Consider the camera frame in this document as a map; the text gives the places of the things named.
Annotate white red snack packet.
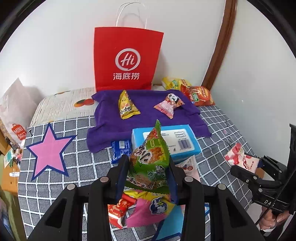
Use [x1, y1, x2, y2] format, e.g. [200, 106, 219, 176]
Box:
[176, 155, 200, 181]

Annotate white Miniso plastic bag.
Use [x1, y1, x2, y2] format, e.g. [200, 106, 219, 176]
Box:
[1, 79, 38, 145]

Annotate green snack packet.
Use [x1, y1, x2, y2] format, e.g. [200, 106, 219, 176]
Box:
[125, 120, 170, 194]

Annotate purple towel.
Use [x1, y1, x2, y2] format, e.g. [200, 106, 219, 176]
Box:
[86, 89, 211, 153]

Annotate panda pink snack packet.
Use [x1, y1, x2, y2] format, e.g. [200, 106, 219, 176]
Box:
[154, 93, 185, 119]

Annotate yellow triangular snack packet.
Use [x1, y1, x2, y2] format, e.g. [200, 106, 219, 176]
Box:
[118, 90, 140, 120]

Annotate pink yellow snack bag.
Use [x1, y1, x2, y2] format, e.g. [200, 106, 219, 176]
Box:
[124, 190, 175, 227]

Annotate pink star sticker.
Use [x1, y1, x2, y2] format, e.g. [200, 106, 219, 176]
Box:
[26, 123, 76, 181]

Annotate brown wooden door frame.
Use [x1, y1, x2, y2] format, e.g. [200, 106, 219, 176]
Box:
[202, 0, 237, 90]

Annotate yellow chips bag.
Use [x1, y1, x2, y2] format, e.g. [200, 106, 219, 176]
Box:
[161, 77, 191, 90]

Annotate fruit print white cloth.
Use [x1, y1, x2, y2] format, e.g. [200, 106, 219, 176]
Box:
[30, 87, 98, 127]

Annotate red paper shopping bag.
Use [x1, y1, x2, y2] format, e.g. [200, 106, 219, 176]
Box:
[93, 1, 165, 93]

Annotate person right hand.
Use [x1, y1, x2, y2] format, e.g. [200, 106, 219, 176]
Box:
[259, 210, 290, 232]

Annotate dark blue snack packet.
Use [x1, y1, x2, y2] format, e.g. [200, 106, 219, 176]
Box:
[111, 139, 132, 164]

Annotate blue star sticker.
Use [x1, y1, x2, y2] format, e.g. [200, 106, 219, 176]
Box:
[151, 203, 211, 241]

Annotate checkered grey tablecloth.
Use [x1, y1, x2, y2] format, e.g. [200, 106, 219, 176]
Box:
[18, 105, 253, 236]

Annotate blue tissue box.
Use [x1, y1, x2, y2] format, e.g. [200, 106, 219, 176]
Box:
[132, 125, 202, 164]

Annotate red candy packet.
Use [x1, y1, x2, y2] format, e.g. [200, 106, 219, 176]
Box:
[108, 193, 137, 229]

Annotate strawberry white snack packet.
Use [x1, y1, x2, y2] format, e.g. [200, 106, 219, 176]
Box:
[224, 143, 259, 174]

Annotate orange chips bag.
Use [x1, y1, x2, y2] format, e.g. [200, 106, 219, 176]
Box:
[180, 84, 215, 106]

